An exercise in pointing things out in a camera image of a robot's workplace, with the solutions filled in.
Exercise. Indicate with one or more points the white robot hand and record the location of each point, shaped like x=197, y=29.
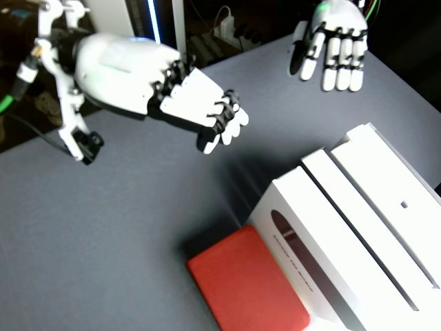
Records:
x=339, y=17
x=117, y=69

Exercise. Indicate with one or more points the thin white box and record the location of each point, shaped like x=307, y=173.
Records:
x=348, y=203

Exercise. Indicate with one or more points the white pillar with blue light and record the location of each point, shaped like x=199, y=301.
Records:
x=110, y=13

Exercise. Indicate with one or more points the white power adapter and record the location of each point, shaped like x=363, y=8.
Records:
x=225, y=25

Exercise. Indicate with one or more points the grey table cloth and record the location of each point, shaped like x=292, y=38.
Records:
x=103, y=224

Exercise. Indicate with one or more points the large white box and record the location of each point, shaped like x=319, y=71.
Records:
x=382, y=172

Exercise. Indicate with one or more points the red flat box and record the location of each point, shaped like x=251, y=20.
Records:
x=244, y=282

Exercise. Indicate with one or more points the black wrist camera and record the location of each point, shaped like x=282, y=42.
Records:
x=89, y=145

